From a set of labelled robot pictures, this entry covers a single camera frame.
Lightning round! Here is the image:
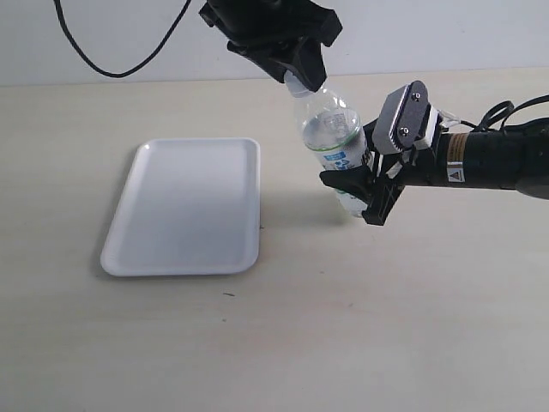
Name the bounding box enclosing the white rectangular plastic tray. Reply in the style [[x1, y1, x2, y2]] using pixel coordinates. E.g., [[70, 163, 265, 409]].
[[100, 138, 261, 277]]

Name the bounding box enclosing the white bottle cap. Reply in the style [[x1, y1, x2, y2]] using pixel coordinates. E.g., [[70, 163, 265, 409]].
[[284, 70, 312, 99]]

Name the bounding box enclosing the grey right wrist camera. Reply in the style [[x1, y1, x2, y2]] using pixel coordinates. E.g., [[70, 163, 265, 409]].
[[371, 80, 439, 155]]

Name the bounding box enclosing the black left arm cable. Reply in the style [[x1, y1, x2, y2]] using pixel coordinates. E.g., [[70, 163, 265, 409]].
[[53, 0, 194, 79]]

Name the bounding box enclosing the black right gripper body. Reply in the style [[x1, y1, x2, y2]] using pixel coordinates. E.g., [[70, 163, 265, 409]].
[[362, 148, 437, 226]]

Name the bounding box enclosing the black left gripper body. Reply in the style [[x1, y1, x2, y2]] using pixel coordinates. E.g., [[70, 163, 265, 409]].
[[199, 0, 342, 54]]

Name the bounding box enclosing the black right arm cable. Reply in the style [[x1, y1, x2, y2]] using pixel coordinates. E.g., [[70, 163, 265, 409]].
[[458, 94, 549, 132]]

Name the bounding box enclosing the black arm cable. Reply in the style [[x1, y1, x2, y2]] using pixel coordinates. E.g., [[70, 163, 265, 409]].
[[458, 94, 549, 132], [53, 0, 194, 79]]

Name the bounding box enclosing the clear plastic drink bottle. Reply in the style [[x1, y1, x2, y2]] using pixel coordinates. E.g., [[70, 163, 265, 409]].
[[293, 85, 371, 218]]

